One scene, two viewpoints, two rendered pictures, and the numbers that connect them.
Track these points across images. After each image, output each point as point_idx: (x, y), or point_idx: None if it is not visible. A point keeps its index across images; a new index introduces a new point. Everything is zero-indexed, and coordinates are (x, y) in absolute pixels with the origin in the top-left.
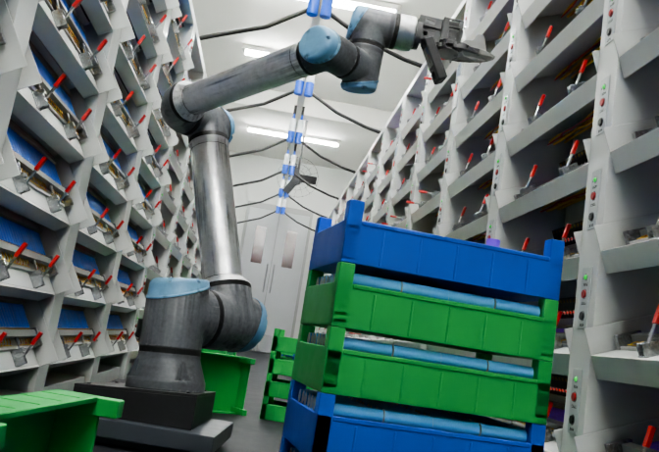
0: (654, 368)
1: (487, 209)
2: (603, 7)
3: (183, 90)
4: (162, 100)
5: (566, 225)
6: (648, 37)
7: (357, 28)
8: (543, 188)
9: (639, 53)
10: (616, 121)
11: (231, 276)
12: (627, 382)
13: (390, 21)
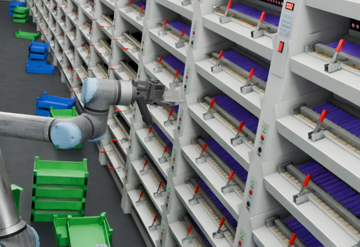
0: None
1: (173, 136)
2: (258, 114)
3: None
4: None
5: (222, 217)
6: (282, 195)
7: (90, 102)
8: (210, 184)
9: (276, 193)
10: (257, 212)
11: (13, 228)
12: None
13: (114, 95)
